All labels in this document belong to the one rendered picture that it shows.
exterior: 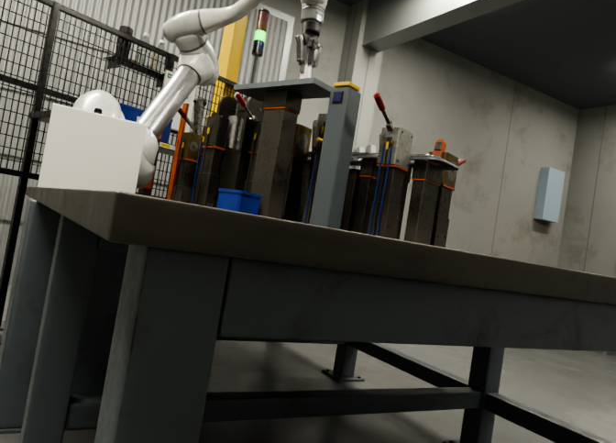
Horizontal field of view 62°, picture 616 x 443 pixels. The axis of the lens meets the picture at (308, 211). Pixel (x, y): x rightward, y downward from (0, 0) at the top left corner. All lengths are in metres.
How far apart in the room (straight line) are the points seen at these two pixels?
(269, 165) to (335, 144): 0.27
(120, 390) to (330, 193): 1.10
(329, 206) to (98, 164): 0.73
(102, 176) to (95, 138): 0.12
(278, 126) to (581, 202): 6.26
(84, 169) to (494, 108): 5.51
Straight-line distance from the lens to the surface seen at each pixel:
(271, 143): 1.70
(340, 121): 1.54
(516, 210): 6.90
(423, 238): 1.74
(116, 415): 0.50
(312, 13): 2.10
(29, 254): 1.65
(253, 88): 1.79
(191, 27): 2.25
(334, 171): 1.51
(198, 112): 2.39
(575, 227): 7.60
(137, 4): 4.46
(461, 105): 6.20
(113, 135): 1.72
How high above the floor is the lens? 0.69
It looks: 2 degrees up
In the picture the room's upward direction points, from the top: 9 degrees clockwise
